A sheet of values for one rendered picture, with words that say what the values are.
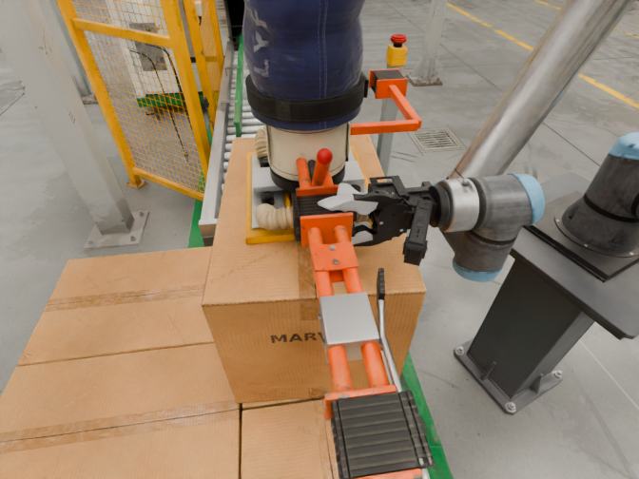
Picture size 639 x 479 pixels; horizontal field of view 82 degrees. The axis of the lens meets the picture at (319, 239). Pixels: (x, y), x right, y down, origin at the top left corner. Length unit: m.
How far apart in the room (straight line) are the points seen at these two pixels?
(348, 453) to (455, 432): 1.27
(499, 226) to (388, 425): 0.42
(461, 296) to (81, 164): 2.01
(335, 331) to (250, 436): 0.58
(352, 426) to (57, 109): 1.93
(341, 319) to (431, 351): 1.33
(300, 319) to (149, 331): 0.60
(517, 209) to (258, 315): 0.48
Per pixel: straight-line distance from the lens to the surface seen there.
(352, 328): 0.45
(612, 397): 1.98
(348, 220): 0.58
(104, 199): 2.32
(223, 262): 0.74
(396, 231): 0.63
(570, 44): 0.77
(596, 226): 1.21
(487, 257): 0.74
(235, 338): 0.76
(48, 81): 2.06
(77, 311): 1.35
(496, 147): 0.79
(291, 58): 0.65
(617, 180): 1.16
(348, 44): 0.68
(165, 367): 1.12
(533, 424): 1.76
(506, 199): 0.67
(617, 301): 1.15
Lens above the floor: 1.46
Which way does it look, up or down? 43 degrees down
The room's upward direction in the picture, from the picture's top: straight up
